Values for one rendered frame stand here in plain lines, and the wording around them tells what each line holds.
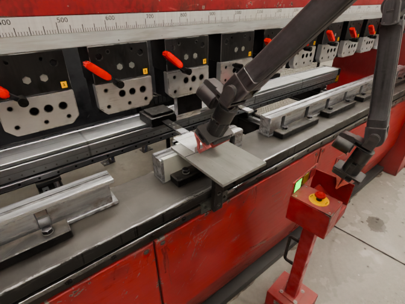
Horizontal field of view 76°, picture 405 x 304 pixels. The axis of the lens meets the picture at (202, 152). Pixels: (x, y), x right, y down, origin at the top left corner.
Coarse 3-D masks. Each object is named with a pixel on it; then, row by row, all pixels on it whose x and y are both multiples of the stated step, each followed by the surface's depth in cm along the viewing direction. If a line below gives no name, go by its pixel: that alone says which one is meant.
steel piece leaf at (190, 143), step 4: (192, 136) 94; (184, 140) 91; (188, 140) 91; (192, 140) 91; (184, 144) 89; (188, 144) 89; (192, 144) 89; (196, 144) 89; (200, 144) 89; (188, 148) 87; (192, 148) 86; (196, 148) 84; (200, 148) 85; (196, 152) 84
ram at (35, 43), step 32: (0, 0) 46; (32, 0) 49; (64, 0) 52; (96, 0) 55; (128, 0) 59; (160, 0) 64; (192, 0) 69; (224, 0) 75; (256, 0) 82; (288, 0) 91; (96, 32) 58; (128, 32) 62; (160, 32) 67; (192, 32) 73; (224, 32) 80
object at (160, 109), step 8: (144, 112) 108; (152, 112) 105; (160, 112) 105; (168, 112) 107; (144, 120) 107; (152, 120) 102; (160, 120) 105; (168, 120) 106; (176, 120) 110; (176, 128) 99; (184, 128) 99
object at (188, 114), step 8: (184, 96) 84; (192, 96) 86; (176, 104) 84; (184, 104) 85; (192, 104) 87; (200, 104) 89; (176, 112) 85; (184, 112) 86; (192, 112) 90; (200, 112) 92
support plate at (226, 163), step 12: (180, 144) 89; (228, 144) 89; (192, 156) 82; (204, 156) 82; (216, 156) 82; (228, 156) 82; (240, 156) 82; (252, 156) 82; (204, 168) 77; (216, 168) 77; (228, 168) 77; (240, 168) 77; (252, 168) 77; (216, 180) 72; (228, 180) 72
